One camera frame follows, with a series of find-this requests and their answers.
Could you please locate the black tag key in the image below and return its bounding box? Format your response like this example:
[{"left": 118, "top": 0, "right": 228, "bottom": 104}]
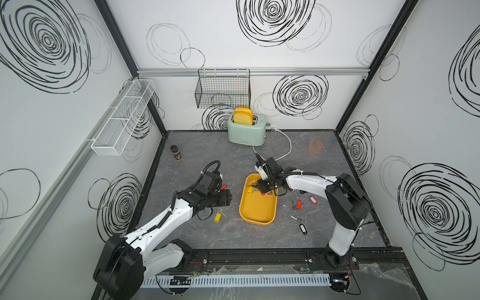
[{"left": 291, "top": 216, "right": 308, "bottom": 235}]

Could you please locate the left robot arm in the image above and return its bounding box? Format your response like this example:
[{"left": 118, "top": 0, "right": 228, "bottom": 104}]
[{"left": 92, "top": 170, "right": 232, "bottom": 300}]

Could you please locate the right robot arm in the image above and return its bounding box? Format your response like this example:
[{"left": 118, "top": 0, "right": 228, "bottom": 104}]
[{"left": 255, "top": 154, "right": 374, "bottom": 270}]

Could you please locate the yellow plastic storage box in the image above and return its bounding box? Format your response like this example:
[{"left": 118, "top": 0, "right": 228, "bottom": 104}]
[{"left": 239, "top": 174, "right": 278, "bottom": 226}]

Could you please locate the mint green toaster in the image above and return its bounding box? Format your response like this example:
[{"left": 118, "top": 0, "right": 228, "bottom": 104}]
[{"left": 227, "top": 115, "right": 267, "bottom": 146}]

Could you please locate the small brown spice bottle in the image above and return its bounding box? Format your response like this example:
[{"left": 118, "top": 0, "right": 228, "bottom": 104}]
[{"left": 170, "top": 144, "right": 183, "bottom": 161}]

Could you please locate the yellow toast slice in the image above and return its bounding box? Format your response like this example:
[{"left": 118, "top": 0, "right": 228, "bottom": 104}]
[{"left": 233, "top": 106, "right": 254, "bottom": 125}]

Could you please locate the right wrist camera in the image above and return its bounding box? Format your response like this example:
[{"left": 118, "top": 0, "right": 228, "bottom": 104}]
[{"left": 255, "top": 162, "right": 269, "bottom": 180}]

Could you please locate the white toaster power cable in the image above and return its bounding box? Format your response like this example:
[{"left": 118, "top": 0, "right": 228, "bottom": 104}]
[{"left": 252, "top": 127, "right": 293, "bottom": 164}]

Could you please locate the black wire wall basket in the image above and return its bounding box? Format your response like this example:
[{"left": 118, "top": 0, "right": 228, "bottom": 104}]
[{"left": 194, "top": 68, "right": 251, "bottom": 109}]

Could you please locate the grey slotted cable duct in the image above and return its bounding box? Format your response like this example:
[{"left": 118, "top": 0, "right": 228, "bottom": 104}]
[{"left": 141, "top": 274, "right": 333, "bottom": 289}]

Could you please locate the white mesh wall shelf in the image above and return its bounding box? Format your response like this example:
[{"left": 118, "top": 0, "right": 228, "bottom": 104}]
[{"left": 91, "top": 79, "right": 155, "bottom": 156}]

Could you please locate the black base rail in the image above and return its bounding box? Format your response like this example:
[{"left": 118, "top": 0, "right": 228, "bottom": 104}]
[{"left": 171, "top": 247, "right": 407, "bottom": 272}]

